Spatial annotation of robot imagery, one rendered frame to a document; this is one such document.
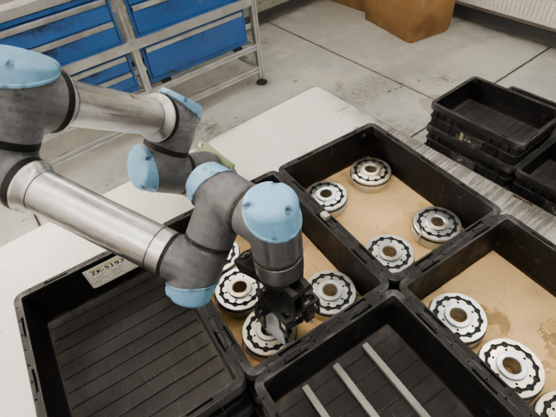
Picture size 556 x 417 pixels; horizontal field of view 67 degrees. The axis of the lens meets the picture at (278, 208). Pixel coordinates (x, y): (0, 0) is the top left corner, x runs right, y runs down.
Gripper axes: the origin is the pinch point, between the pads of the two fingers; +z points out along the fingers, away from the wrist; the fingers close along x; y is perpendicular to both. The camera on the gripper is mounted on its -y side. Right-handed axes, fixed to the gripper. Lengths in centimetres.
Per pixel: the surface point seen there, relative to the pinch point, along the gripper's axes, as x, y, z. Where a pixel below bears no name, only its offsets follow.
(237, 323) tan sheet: -6.7, -6.4, 2.1
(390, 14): 250, -190, 71
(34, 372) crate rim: -39.8, -16.4, -6.7
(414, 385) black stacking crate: 10.7, 23.2, 2.2
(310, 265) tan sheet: 13.5, -7.7, 2.1
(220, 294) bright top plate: -6.3, -12.4, -0.8
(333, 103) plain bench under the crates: 73, -66, 15
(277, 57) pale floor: 160, -225, 85
